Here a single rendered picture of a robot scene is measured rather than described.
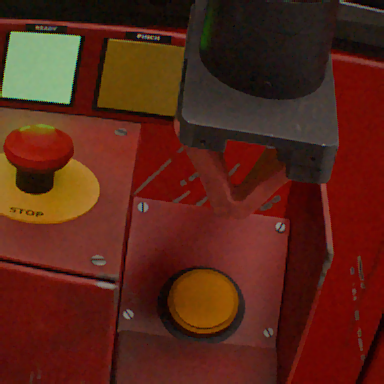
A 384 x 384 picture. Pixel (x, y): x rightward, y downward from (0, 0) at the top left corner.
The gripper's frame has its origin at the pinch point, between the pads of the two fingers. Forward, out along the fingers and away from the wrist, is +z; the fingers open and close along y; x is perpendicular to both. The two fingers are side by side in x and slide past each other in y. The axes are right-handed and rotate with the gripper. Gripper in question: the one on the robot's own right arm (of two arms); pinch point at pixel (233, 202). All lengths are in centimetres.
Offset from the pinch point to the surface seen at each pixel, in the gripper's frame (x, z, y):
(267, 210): -5.6, 25.0, 24.5
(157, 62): 4.6, 0.7, 10.7
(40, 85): 11.3, 2.9, 10.1
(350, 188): -12.2, 22.7, 26.0
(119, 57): 6.8, 0.6, 10.7
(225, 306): -0.9, 7.9, 0.0
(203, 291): 0.4, 7.6, 0.7
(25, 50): 12.6, 0.6, 10.7
